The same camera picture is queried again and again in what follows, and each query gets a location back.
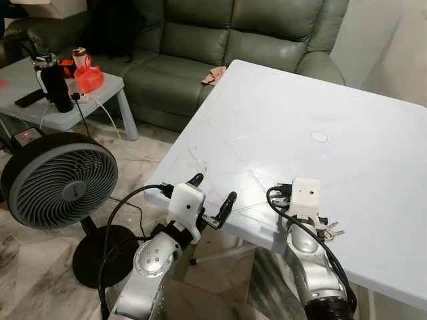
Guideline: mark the silver key bunch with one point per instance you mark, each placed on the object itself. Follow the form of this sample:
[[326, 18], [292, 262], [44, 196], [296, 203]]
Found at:
[[332, 233]]

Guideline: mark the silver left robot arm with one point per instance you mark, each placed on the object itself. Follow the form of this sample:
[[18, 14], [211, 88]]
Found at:
[[152, 261]]

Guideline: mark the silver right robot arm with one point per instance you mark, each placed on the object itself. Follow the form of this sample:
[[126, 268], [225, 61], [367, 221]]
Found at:
[[308, 266]]

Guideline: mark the white table leg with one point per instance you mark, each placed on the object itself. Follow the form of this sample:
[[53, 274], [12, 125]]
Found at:
[[223, 252], [362, 305]]

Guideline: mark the round white table cap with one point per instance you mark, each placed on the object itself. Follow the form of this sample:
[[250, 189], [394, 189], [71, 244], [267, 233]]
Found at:
[[319, 136]]

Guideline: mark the pink cloth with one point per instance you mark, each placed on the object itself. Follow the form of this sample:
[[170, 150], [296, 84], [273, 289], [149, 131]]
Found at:
[[213, 75]]

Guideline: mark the green leather sofa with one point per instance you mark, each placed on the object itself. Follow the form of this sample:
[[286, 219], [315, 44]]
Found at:
[[200, 46]]

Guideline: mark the black grey standing fan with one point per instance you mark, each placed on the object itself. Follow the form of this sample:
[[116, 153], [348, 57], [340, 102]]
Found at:
[[60, 180]]

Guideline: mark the red plastic jug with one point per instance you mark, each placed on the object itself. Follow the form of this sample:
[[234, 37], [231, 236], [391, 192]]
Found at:
[[88, 78]]

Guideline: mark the black drinking bottle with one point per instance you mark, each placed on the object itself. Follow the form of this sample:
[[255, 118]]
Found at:
[[57, 86]]

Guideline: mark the small orange item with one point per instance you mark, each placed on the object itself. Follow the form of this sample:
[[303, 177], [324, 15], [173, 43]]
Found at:
[[67, 68]]

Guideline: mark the brown lidded cup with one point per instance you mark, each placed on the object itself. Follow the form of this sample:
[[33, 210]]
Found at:
[[79, 54]]

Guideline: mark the black bag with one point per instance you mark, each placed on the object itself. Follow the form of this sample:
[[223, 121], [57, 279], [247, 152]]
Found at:
[[115, 26]]

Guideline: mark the black device with red light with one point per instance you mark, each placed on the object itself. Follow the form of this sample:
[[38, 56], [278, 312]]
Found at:
[[25, 137]]

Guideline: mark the small grey side table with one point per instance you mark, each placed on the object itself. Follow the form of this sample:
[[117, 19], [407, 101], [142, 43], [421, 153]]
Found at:
[[27, 110]]

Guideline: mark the black remote control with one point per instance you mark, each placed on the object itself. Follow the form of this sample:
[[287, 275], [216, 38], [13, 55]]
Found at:
[[29, 98]]

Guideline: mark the cardboard box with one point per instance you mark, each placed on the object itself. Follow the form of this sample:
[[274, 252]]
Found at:
[[57, 8]]

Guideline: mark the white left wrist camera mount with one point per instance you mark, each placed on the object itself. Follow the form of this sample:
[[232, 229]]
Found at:
[[185, 203]]

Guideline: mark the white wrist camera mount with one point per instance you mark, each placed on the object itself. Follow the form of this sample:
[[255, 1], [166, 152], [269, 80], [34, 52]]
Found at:
[[185, 203], [305, 196]]

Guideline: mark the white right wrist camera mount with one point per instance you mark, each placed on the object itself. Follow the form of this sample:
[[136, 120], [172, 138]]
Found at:
[[305, 196]]

